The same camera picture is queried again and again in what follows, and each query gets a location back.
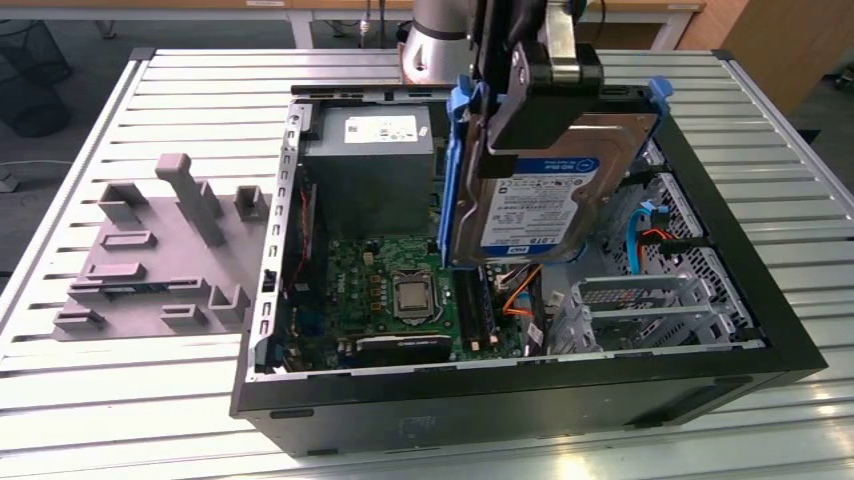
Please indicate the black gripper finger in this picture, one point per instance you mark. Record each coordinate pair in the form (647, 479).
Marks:
(494, 40)
(534, 110)

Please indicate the hard disk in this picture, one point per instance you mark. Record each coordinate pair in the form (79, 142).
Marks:
(547, 215)

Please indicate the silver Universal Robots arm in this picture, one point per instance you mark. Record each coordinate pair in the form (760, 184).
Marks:
(434, 55)

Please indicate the metal disk bay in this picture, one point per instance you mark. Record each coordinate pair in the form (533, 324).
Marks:
(641, 313)

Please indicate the white framed desk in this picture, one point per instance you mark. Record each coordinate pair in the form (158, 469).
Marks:
(687, 25)

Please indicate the grey power supply unit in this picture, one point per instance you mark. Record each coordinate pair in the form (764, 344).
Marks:
(374, 190)

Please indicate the CPU socket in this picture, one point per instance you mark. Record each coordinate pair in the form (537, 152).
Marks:
(398, 276)

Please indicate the dark RAM stick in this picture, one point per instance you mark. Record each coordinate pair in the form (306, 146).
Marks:
(467, 310)

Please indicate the silver CPU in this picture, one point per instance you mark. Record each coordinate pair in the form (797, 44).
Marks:
(414, 297)

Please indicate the wooden cabinet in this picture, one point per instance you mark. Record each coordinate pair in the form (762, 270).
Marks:
(794, 30)

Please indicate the green motherboard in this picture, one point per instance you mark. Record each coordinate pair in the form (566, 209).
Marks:
(354, 280)

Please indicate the black graphics card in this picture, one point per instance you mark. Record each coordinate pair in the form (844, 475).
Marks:
(401, 350)

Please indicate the black PC case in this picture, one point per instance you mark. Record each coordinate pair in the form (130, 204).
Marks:
(467, 415)

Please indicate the grey parts rack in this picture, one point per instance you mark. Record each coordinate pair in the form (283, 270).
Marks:
(167, 260)

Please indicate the black mesh wastebasket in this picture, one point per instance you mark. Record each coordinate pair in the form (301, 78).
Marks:
(34, 100)

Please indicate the grey power adapter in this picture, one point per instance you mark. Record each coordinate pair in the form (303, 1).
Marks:
(7, 180)

